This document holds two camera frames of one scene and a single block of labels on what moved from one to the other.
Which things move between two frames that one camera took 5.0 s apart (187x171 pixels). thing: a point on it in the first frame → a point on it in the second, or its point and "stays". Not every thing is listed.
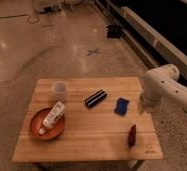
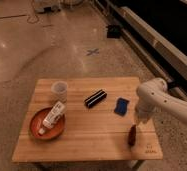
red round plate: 37,122 stays
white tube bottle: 52,116 stays
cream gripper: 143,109 → 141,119
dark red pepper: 132,135 stays
